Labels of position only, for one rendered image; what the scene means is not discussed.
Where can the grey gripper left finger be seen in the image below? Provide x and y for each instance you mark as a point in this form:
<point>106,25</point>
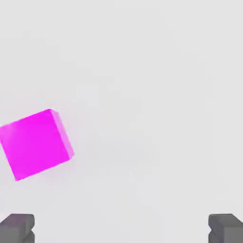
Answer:
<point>16,227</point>

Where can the small magenta cube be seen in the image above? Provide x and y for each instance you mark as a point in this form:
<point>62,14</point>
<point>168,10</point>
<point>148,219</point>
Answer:
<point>36,145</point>

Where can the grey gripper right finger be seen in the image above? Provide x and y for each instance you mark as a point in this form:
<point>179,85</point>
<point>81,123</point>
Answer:
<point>226,227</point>

